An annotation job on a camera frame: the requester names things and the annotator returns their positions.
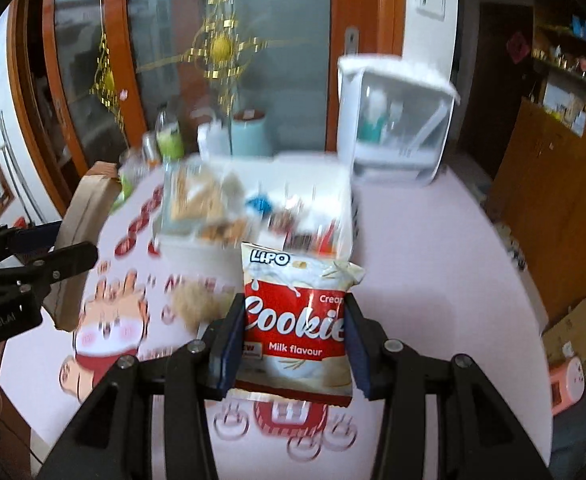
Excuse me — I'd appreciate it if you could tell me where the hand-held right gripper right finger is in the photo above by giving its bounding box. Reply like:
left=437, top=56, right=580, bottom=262
left=343, top=293, right=554, bottom=480

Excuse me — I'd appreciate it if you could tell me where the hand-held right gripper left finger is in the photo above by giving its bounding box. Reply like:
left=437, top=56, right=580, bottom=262
left=35, top=293, right=247, bottom=480

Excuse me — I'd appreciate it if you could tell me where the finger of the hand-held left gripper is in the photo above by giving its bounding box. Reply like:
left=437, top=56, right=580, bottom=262
left=0, top=222, right=64, bottom=269
left=0, top=241, right=99, bottom=312

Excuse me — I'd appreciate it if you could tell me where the puffed rice ball packet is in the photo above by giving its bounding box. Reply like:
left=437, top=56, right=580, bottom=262
left=170, top=279, right=237, bottom=334

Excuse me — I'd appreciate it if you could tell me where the red and white cookie packet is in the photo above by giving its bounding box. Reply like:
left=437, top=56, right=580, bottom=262
left=233, top=242, right=367, bottom=409

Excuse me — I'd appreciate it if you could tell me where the small red snack packet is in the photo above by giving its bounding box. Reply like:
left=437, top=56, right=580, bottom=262
left=315, top=222, right=342, bottom=256

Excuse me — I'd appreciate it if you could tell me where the large clear bread packet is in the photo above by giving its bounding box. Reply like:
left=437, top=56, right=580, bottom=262
left=165, top=162, right=247, bottom=234

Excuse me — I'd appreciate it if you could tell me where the small blue snack packet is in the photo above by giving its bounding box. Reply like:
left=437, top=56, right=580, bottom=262
left=246, top=194, right=275, bottom=215

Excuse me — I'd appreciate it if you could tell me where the white plastic bin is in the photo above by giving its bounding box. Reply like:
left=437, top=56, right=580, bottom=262
left=153, top=152, right=363, bottom=282

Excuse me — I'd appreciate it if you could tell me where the metal stand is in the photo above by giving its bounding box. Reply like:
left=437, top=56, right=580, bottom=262
left=0, top=109, right=40, bottom=227

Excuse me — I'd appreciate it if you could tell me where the green tissue pack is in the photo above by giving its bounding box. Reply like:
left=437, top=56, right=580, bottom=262
left=113, top=170, right=140, bottom=211

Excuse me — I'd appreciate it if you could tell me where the glass tumbler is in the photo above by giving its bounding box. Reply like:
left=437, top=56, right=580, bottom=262
left=120, top=148, right=149, bottom=181

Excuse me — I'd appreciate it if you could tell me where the small metal jar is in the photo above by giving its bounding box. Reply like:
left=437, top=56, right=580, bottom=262
left=141, top=131, right=162, bottom=166

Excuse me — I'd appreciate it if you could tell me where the glass bottle with green label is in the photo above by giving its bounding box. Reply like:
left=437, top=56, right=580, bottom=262
left=155, top=104, right=187, bottom=161

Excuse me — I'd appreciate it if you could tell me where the small gold door ornament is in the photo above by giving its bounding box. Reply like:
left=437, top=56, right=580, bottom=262
left=90, top=34, right=130, bottom=127

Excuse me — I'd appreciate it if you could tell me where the white squeeze bottle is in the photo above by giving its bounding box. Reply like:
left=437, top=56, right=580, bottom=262
left=192, top=107, right=232, bottom=159

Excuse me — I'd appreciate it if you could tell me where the pink pig container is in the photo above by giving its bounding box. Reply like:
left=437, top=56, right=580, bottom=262
left=548, top=357, right=586, bottom=416

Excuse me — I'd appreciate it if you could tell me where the cardboard box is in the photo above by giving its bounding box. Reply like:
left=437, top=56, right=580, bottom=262
left=540, top=292, right=586, bottom=367

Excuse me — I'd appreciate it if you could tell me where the light blue canister brown lid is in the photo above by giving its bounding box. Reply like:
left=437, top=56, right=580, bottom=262
left=230, top=109, right=274, bottom=159

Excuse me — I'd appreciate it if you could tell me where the teal bottle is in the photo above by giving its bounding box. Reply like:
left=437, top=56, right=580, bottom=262
left=357, top=87, right=389, bottom=144

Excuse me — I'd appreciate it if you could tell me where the clear bottle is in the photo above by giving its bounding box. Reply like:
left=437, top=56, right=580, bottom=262
left=388, top=100, right=409, bottom=146

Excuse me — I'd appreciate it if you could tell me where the white lidded storage box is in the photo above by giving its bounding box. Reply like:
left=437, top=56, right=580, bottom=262
left=336, top=53, right=462, bottom=189

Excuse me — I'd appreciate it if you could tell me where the wooden shelf cabinet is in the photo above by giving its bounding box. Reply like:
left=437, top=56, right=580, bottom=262
left=487, top=0, right=586, bottom=322

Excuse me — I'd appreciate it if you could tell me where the large gold door ornament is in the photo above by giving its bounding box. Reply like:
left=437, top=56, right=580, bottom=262
left=182, top=0, right=294, bottom=112

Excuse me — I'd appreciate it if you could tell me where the red wall decoration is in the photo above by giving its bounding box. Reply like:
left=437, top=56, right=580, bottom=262
left=505, top=32, right=529, bottom=64

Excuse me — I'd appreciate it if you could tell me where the white wall switch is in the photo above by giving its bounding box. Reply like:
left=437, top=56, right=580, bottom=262
left=415, top=0, right=447, bottom=21

